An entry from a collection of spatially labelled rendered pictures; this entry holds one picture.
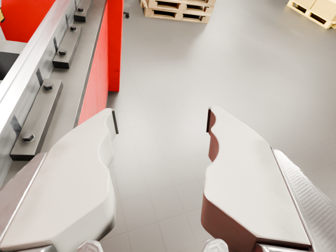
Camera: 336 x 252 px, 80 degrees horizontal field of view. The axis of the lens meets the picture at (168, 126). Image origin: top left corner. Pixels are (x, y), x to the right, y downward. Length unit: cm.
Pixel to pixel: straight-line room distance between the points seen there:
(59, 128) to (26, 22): 133
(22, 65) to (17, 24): 120
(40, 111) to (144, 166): 105
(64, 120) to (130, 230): 92
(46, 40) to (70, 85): 17
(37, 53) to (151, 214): 112
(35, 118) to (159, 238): 105
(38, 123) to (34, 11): 129
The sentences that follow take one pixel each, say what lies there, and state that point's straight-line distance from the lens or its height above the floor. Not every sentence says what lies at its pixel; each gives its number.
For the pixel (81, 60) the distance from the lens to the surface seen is 94.
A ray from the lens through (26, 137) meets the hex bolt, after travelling 62.
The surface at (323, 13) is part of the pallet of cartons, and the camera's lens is 697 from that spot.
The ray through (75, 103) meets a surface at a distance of 75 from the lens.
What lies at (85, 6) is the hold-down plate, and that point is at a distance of 133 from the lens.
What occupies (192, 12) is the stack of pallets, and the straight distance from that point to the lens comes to 397.
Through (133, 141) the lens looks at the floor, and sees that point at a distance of 171.
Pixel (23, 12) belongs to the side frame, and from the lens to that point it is 189.
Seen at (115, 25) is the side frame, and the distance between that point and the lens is 175.
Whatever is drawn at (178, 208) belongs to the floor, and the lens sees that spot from 152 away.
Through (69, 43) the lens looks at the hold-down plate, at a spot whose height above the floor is 91.
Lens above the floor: 139
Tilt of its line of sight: 48 degrees down
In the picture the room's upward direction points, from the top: 18 degrees clockwise
